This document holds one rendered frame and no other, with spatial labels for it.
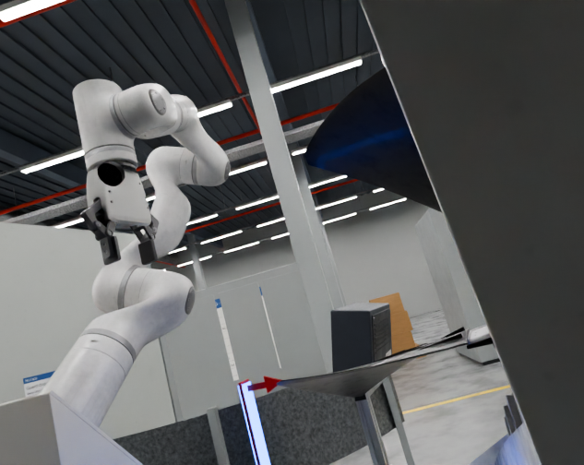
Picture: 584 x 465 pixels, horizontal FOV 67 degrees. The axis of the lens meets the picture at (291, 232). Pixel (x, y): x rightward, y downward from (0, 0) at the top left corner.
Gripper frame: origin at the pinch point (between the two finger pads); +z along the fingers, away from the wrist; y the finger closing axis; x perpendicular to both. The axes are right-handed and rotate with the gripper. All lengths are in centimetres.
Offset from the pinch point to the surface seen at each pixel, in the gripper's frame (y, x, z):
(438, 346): 5, 44, 24
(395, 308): -778, -123, 48
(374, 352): -59, 19, 31
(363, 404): -51, 15, 42
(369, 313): -57, 21, 21
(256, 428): 0.2, 16.2, 30.6
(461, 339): 4, 47, 24
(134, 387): -124, -129, 29
